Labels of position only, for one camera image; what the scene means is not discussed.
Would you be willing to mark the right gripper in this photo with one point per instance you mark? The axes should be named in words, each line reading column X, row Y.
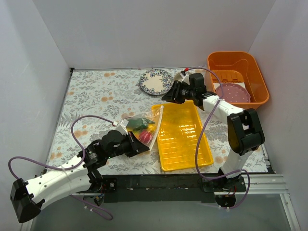
column 178, row 91

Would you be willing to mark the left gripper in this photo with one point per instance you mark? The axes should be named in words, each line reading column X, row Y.
column 132, row 144

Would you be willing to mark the red pomegranate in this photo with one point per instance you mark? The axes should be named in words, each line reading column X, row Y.
column 145, row 137

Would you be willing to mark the clear zip top bag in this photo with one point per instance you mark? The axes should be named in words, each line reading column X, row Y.
column 155, row 114

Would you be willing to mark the green cucumber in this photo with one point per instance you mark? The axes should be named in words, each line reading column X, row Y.
column 139, row 123

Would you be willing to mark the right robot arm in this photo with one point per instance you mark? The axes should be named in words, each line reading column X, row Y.
column 245, row 133

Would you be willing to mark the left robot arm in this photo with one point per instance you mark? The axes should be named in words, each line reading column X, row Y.
column 79, row 174

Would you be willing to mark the beige ceramic bowl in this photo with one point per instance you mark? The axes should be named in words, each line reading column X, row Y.
column 179, row 77

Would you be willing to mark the blue floral plate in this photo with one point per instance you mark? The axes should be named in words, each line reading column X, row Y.
column 156, row 82

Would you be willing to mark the yellow plastic tray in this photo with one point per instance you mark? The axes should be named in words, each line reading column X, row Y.
column 177, row 137

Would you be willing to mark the orange plastic basin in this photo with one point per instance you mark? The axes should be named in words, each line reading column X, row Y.
column 237, row 67

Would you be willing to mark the pink dotted plate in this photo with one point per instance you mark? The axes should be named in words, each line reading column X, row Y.
column 233, row 92

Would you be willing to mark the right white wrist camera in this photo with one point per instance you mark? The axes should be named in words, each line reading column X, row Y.
column 185, row 77

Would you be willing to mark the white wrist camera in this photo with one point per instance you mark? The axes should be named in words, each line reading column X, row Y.
column 122, row 127
column 185, row 77

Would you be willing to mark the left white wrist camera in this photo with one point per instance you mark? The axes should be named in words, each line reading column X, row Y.
column 122, row 127

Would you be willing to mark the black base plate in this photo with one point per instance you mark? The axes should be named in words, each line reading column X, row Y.
column 161, row 188

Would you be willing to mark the aluminium rail frame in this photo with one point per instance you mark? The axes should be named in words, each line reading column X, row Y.
column 267, row 207

